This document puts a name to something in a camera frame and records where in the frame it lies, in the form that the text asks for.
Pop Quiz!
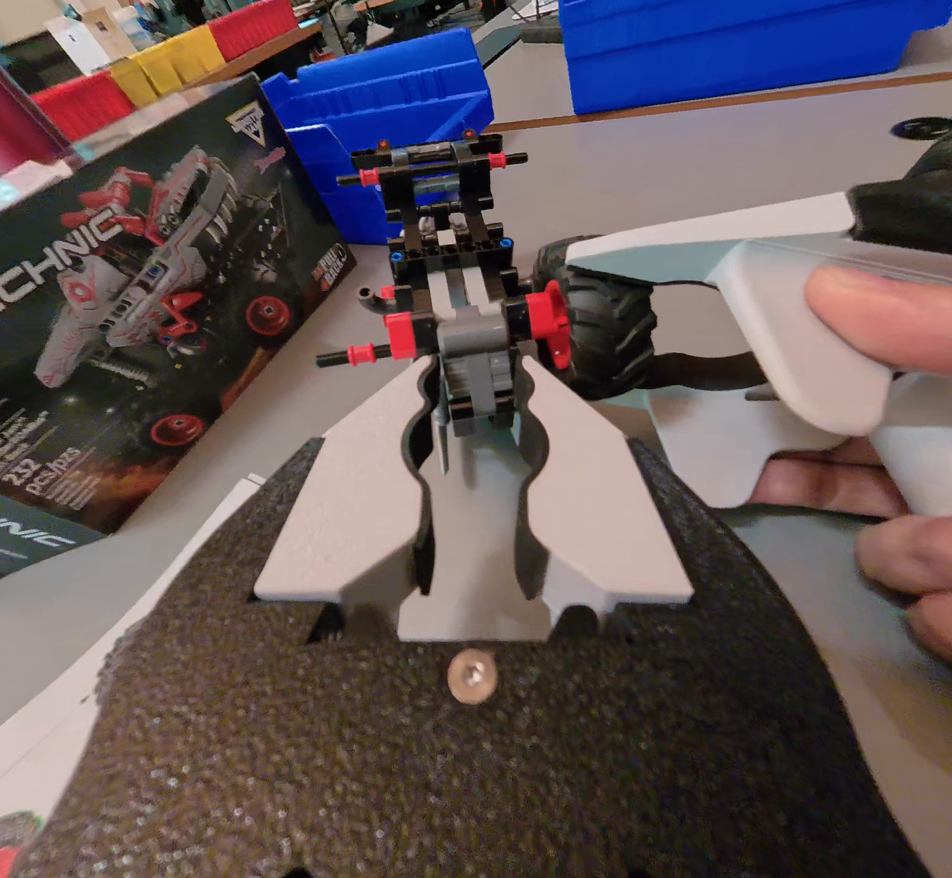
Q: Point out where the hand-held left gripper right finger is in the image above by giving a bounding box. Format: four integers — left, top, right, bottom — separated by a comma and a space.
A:
515, 357, 694, 637

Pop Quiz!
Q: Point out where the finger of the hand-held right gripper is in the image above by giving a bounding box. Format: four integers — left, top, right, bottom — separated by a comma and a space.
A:
564, 192, 855, 290
646, 351, 845, 510

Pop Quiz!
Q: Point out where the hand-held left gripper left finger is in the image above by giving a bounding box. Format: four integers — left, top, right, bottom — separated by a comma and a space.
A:
254, 357, 447, 640

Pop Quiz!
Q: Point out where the black toy wheel red hub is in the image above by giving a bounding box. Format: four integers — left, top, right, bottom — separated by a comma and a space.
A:
532, 234, 659, 402

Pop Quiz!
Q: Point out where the black toy truck chassis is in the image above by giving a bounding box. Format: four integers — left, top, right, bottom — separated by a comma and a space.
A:
316, 130, 550, 440

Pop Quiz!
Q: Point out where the light grey desk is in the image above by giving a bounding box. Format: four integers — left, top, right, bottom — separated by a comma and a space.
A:
0, 15, 952, 878

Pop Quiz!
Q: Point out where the person's right hand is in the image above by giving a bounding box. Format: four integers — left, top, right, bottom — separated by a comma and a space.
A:
750, 264, 952, 661

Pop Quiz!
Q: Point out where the large blue storage bin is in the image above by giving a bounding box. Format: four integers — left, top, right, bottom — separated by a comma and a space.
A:
556, 0, 952, 117

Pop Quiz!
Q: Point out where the white instruction booklet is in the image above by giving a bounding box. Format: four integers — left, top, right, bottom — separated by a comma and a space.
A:
0, 472, 267, 878

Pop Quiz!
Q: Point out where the black toy truck set box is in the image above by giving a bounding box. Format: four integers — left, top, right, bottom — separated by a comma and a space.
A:
0, 71, 358, 580

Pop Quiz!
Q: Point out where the small blue storage bin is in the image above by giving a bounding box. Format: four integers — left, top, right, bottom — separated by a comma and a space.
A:
260, 26, 497, 247

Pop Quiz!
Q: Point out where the yellow storage bin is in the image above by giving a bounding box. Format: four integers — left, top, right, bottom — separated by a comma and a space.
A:
112, 24, 223, 107

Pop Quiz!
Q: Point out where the maroon cylinder container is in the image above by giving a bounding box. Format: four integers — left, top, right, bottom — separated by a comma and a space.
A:
0, 67, 73, 176

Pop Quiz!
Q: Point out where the white cardboard box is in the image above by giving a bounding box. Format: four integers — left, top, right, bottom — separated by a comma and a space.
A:
45, 4, 140, 73

